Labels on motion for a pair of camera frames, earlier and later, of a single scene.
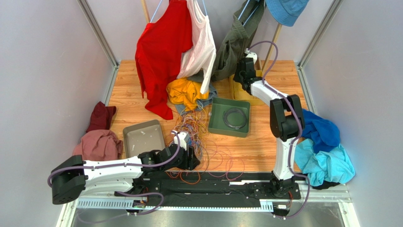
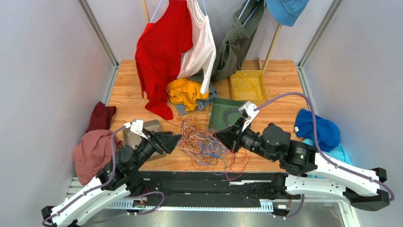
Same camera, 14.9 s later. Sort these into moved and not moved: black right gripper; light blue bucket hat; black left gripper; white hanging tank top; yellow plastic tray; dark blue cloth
Moved: black right gripper; black left gripper
Not moved: dark blue cloth; light blue bucket hat; white hanging tank top; yellow plastic tray
